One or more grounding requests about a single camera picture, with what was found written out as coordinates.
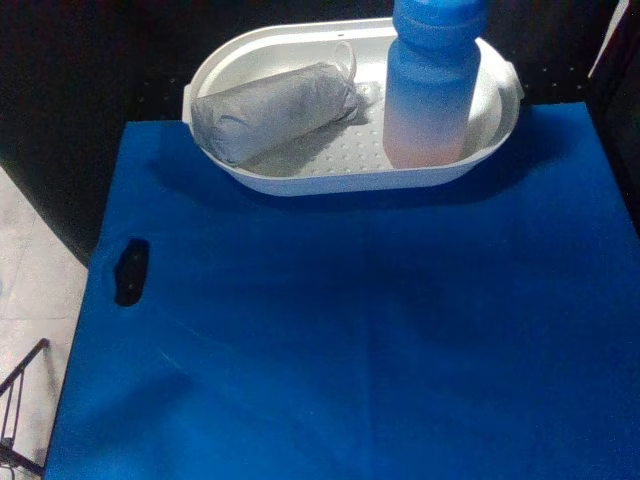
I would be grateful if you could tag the blue table cloth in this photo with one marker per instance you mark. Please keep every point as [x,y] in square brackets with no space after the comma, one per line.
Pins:
[350,350]

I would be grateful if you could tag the white oval perforated tray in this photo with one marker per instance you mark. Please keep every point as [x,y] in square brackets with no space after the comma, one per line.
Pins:
[320,175]

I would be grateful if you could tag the black metal frame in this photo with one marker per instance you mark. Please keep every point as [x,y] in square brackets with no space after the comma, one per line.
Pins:
[25,361]

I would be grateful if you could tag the grey umbrella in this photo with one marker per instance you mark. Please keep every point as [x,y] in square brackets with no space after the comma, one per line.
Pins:
[270,110]

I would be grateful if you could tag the blue gradient water bottle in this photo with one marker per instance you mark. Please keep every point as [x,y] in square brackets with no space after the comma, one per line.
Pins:
[430,90]

